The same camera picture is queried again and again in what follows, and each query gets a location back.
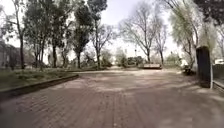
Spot bench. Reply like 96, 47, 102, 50
142, 63, 163, 70

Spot dark stone kerb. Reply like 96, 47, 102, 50
0, 73, 80, 101

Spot grass patch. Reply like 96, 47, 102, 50
0, 67, 80, 91

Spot row of trees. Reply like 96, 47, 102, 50
0, 0, 224, 72

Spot red brick path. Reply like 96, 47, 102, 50
0, 68, 224, 128

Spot fence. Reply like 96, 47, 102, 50
211, 63, 224, 92

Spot building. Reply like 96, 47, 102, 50
0, 39, 22, 69

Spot white vehicle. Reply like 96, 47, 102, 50
214, 58, 224, 65

